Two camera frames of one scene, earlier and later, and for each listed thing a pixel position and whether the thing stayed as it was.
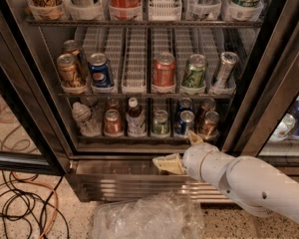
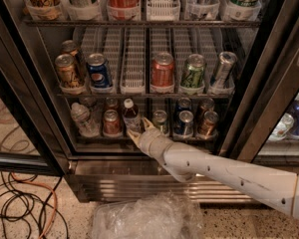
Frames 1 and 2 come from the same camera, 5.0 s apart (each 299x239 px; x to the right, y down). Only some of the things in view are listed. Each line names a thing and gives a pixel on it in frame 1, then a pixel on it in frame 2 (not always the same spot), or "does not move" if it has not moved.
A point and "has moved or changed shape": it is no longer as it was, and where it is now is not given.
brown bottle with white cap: [136, 119] has moved or changed shape
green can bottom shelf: [160, 122] does not move
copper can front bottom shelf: [113, 123] does not move
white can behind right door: [284, 128] does not move
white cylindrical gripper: [194, 158] → [149, 140]
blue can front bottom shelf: [181, 125] does not move
